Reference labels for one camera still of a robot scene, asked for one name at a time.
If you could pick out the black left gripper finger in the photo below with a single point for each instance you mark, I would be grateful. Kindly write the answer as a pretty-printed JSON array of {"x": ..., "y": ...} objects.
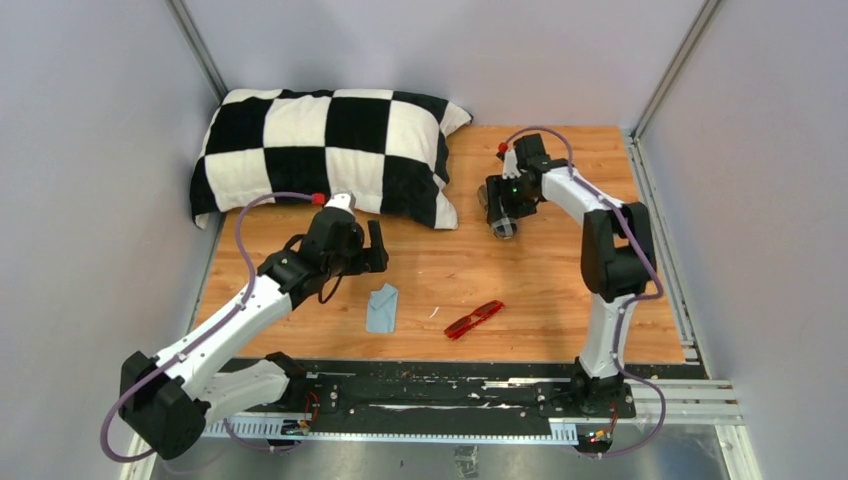
[
  {"x": 359, "y": 264},
  {"x": 377, "y": 251}
]

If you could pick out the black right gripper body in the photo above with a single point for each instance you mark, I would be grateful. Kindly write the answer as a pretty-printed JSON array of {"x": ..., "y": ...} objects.
[{"x": 517, "y": 202}]

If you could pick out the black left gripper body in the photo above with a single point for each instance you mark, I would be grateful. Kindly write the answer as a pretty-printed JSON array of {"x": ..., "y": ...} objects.
[{"x": 336, "y": 266}]

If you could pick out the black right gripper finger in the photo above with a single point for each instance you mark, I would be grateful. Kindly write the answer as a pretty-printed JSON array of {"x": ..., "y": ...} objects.
[
  {"x": 497, "y": 217},
  {"x": 489, "y": 193}
]

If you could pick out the beige plaid glasses case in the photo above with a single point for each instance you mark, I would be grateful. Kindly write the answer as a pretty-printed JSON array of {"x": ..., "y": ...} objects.
[{"x": 501, "y": 233}]

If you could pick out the light blue cleaning cloth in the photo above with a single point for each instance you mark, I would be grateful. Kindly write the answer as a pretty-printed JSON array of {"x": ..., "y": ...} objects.
[{"x": 382, "y": 310}]

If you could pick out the red sunglasses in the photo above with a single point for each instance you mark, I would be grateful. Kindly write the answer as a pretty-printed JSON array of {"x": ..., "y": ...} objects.
[{"x": 472, "y": 320}]

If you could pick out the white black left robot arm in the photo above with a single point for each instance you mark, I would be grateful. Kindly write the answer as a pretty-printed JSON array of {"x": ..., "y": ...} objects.
[{"x": 169, "y": 399}]

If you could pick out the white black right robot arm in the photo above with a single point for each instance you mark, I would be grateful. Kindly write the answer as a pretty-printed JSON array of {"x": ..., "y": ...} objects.
[{"x": 617, "y": 259}]

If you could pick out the black and white checkered pillow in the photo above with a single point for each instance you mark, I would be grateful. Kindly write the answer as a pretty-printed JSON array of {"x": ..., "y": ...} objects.
[{"x": 387, "y": 147}]

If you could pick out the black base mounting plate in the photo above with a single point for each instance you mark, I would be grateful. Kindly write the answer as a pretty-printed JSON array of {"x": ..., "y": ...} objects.
[{"x": 463, "y": 399}]

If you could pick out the aluminium rail frame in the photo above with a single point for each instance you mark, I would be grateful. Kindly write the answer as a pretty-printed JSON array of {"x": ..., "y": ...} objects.
[{"x": 699, "y": 402}]

